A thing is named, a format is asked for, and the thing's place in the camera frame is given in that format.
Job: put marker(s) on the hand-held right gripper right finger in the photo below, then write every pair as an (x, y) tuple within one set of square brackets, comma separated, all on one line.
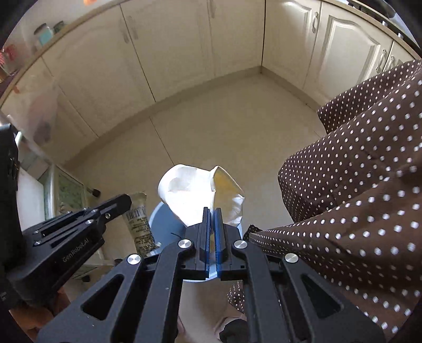
[(217, 240)]

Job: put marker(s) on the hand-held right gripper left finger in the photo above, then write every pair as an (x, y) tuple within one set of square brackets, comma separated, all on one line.
[(207, 240)]

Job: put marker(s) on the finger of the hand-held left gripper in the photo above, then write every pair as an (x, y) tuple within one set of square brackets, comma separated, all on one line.
[(108, 206)]

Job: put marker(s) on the clear plastic wrapper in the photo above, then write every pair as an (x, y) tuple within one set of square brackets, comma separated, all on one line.
[(140, 227)]

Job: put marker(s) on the white paper bag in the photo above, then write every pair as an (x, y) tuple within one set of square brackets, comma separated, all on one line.
[(184, 191)]

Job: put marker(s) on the person's left hand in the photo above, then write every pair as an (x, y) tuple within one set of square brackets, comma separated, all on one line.
[(39, 313)]

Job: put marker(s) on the small black knob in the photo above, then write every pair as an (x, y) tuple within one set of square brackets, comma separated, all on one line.
[(94, 192)]

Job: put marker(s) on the green patterned panel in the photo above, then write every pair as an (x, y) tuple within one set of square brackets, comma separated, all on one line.
[(67, 194)]

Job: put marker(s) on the white cabinet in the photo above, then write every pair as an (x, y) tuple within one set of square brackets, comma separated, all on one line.
[(29, 198)]

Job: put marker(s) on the dark shoe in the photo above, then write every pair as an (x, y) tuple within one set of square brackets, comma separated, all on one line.
[(234, 331)]

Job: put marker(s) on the brown polka dot tablecloth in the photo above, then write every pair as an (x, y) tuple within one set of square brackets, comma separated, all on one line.
[(346, 198)]

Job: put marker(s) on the cream kitchen base cabinets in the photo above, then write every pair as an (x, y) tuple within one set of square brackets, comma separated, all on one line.
[(181, 39)]

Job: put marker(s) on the teal glass jar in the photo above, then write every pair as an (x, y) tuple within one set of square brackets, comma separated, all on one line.
[(44, 34)]

